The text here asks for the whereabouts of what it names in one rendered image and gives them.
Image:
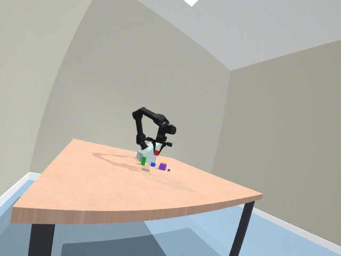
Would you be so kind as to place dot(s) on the purple block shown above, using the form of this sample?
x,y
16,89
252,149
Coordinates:
x,y
162,166

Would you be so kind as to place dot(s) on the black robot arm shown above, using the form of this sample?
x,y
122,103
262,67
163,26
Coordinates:
x,y
158,119

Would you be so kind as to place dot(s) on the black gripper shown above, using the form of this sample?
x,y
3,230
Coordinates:
x,y
154,142

